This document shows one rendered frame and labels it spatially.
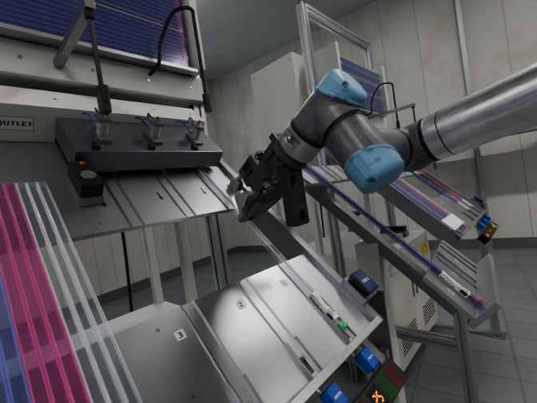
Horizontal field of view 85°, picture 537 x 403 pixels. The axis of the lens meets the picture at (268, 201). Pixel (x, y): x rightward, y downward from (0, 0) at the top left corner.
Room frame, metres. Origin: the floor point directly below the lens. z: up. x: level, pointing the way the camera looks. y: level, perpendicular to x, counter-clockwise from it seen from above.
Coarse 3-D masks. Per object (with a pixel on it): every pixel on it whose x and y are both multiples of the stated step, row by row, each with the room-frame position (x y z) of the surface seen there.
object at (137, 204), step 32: (0, 160) 0.53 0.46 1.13; (32, 160) 0.56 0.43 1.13; (64, 160) 0.59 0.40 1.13; (64, 192) 0.52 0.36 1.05; (128, 192) 0.59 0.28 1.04; (160, 192) 0.63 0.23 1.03; (192, 192) 0.68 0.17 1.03; (96, 224) 0.49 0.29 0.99; (128, 224) 0.52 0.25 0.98; (160, 224) 0.56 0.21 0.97
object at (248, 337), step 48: (240, 288) 0.50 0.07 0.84; (288, 288) 0.55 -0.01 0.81; (336, 288) 0.60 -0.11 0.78; (144, 336) 0.37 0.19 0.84; (192, 336) 0.40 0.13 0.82; (240, 336) 0.43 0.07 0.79; (288, 336) 0.46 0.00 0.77; (336, 336) 0.50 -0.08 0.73; (144, 384) 0.33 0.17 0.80; (192, 384) 0.35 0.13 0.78; (240, 384) 0.37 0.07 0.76; (288, 384) 0.40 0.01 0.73
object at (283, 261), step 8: (200, 168) 0.76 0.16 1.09; (208, 176) 0.74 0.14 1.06; (208, 184) 0.73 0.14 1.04; (216, 184) 0.72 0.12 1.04; (216, 192) 0.71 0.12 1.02; (224, 192) 0.71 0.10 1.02; (224, 200) 0.69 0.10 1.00; (232, 208) 0.67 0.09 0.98; (248, 224) 0.64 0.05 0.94; (256, 232) 0.63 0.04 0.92; (264, 240) 0.62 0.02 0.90; (272, 248) 0.60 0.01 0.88; (272, 256) 0.60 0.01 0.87; (280, 256) 0.59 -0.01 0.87; (280, 264) 0.59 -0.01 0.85; (288, 264) 0.58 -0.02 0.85; (288, 272) 0.57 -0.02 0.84; (296, 272) 0.57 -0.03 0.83; (296, 280) 0.56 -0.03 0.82; (304, 280) 0.56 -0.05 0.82; (304, 288) 0.55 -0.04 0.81; (312, 288) 0.55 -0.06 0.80; (336, 320) 0.51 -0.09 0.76
